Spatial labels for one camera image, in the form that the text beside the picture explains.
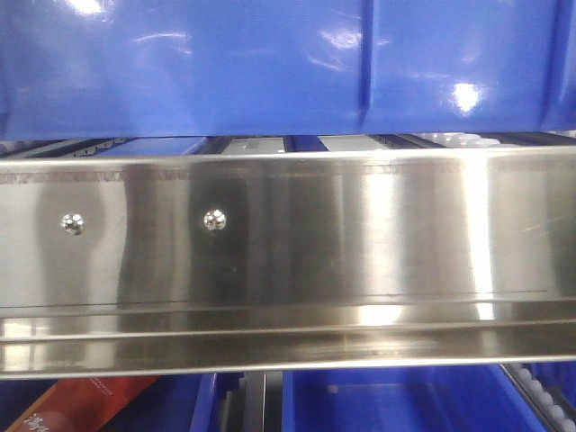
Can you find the white roller track lower right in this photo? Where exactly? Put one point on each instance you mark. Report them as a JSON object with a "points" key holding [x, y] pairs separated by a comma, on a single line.
{"points": [[548, 403]]}

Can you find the large blue plastic bin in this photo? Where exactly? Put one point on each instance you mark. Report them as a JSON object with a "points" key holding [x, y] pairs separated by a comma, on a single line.
{"points": [[99, 69]]}

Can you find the white roller track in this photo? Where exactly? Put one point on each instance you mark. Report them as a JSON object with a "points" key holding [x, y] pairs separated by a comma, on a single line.
{"points": [[459, 140], [548, 403]]}

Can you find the stainless steel front rail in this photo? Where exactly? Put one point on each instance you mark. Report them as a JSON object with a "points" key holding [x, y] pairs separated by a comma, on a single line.
{"points": [[396, 257]]}

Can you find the right steel dome bolt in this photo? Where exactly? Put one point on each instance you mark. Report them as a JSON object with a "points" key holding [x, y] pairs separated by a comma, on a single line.
{"points": [[214, 219]]}

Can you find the blue bin lower shelf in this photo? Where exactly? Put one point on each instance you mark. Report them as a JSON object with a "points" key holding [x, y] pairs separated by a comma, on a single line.
{"points": [[414, 398]]}

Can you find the left steel dome bolt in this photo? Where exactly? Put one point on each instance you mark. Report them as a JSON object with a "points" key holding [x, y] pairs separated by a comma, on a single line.
{"points": [[73, 223]]}

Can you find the red cardboard box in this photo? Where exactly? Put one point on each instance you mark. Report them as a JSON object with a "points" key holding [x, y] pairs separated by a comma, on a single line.
{"points": [[81, 404]]}

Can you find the steel dome bolt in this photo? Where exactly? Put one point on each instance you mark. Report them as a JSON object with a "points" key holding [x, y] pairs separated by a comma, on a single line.
{"points": [[73, 223], [214, 219]]}

